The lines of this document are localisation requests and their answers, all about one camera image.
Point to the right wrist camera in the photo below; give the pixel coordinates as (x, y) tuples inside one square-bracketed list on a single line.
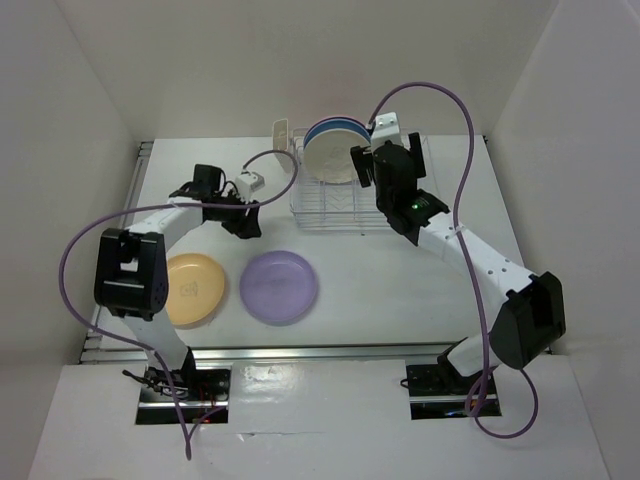
[(385, 129)]

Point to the cream plate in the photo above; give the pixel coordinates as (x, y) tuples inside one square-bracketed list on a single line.
[(326, 154)]

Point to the white wire dish rack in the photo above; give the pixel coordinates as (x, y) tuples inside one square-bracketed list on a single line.
[(326, 208)]

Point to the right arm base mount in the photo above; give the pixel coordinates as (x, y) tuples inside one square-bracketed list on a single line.
[(435, 393)]

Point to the orange plate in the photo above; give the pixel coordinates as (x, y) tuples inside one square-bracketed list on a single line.
[(197, 285)]

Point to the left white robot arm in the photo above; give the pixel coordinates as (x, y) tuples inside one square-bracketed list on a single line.
[(132, 275)]

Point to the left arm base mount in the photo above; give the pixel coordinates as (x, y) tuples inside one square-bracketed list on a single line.
[(206, 400)]

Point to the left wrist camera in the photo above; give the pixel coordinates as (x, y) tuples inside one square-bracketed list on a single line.
[(247, 183)]

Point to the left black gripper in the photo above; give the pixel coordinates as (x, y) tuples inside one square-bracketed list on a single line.
[(245, 231)]

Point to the blue plate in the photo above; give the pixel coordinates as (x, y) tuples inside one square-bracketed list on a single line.
[(320, 127)]

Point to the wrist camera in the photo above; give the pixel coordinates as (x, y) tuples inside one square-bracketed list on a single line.
[(247, 183), (385, 129)]

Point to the purple plate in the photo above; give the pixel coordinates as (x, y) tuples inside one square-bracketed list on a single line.
[(278, 288)]

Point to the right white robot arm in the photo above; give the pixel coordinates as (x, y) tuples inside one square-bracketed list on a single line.
[(524, 312)]

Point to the white cutlery holder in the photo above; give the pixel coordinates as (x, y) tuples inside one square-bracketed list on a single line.
[(280, 142)]

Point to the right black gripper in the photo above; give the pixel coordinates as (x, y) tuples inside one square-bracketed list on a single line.
[(364, 163)]

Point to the pink plate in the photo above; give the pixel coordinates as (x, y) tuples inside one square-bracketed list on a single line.
[(340, 118)]

